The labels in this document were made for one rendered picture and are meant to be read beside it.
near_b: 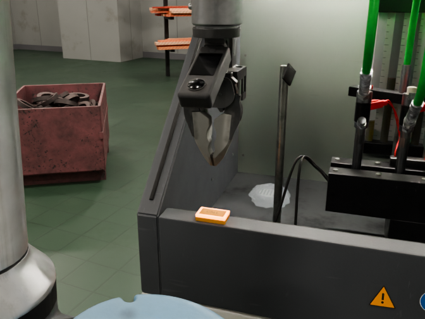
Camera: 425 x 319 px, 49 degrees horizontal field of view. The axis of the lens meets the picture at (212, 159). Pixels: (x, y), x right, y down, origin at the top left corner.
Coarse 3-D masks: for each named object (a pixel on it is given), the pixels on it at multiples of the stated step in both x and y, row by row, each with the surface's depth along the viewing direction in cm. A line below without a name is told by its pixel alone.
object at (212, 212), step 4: (204, 208) 78; (200, 212) 77; (204, 212) 77; (208, 212) 77; (212, 212) 77; (216, 212) 77; (220, 212) 77; (224, 212) 77; (228, 216) 77; (200, 220) 76; (204, 220) 76; (208, 220) 76; (212, 220) 76; (216, 220) 75; (220, 220) 75; (224, 224) 75
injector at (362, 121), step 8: (360, 104) 86; (368, 104) 86; (360, 112) 87; (368, 112) 87; (360, 120) 85; (368, 120) 87; (360, 128) 87; (360, 136) 88; (360, 144) 89; (360, 152) 90; (352, 160) 91; (360, 160) 90; (352, 168) 91; (360, 168) 91
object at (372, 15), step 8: (376, 0) 65; (368, 8) 66; (376, 8) 65; (368, 16) 66; (376, 16) 66; (368, 24) 66; (376, 24) 66; (368, 32) 67; (368, 40) 67; (368, 48) 68; (368, 56) 69; (368, 64) 70; (368, 72) 72
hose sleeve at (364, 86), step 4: (360, 72) 73; (372, 72) 73; (360, 76) 74; (364, 76) 73; (368, 76) 73; (360, 80) 76; (364, 80) 75; (368, 80) 75; (360, 84) 77; (364, 84) 76; (368, 84) 76; (360, 88) 78; (364, 88) 77; (368, 88) 78; (360, 92) 79; (364, 92) 79; (368, 92) 79
